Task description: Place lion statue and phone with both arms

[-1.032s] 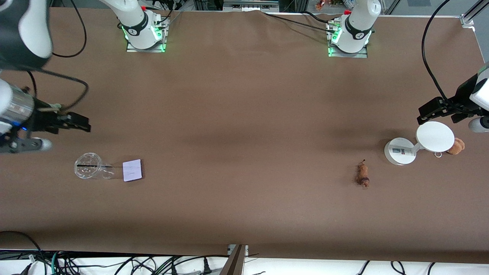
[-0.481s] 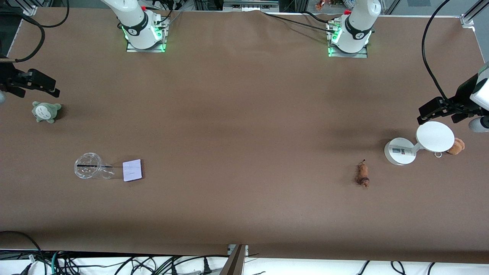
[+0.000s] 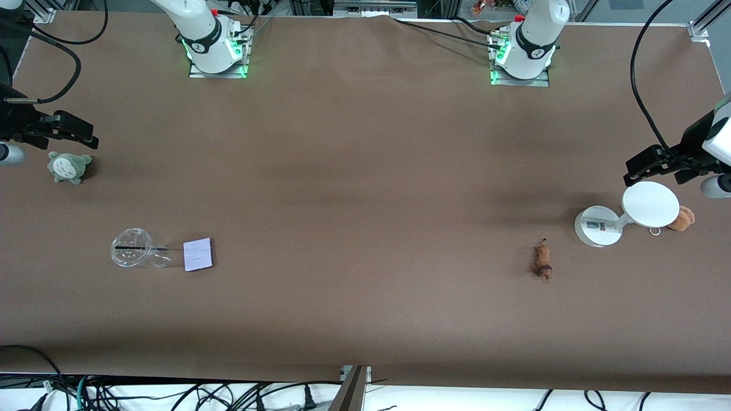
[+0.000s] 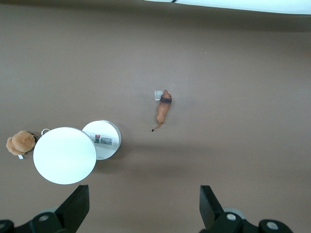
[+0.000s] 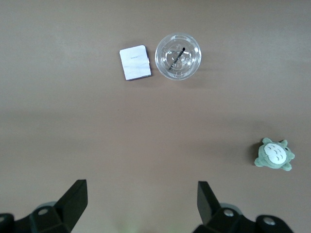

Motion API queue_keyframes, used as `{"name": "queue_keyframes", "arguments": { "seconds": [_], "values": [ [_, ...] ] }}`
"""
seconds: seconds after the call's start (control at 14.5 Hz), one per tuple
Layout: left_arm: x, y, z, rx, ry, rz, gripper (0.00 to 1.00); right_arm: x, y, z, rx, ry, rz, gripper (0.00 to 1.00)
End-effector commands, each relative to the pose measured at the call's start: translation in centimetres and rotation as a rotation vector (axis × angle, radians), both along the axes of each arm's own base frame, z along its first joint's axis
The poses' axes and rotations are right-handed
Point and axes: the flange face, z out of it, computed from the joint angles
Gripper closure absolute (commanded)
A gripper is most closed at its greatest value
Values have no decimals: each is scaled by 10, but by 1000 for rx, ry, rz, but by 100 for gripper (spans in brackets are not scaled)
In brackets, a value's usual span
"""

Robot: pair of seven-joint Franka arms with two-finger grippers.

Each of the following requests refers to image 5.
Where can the black drinking straw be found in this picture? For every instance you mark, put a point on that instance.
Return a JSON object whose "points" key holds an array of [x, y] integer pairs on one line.
{"points": [[176, 59]]}

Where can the grey green totoro plush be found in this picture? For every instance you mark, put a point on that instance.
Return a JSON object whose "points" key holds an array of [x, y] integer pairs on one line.
{"points": [[274, 153]]}

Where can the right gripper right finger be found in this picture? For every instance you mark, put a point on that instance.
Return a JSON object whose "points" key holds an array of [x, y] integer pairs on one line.
{"points": [[216, 216]]}

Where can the clear plastic cup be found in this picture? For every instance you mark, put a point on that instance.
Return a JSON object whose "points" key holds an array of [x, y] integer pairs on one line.
{"points": [[165, 68]]}

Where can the white square card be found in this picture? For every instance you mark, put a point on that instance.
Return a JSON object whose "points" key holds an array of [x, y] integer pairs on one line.
{"points": [[136, 63]]}

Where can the brown table cover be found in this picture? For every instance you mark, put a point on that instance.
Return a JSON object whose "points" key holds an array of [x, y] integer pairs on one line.
{"points": [[97, 133]]}

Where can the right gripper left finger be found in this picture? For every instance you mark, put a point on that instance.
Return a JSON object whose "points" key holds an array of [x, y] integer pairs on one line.
{"points": [[65, 211]]}

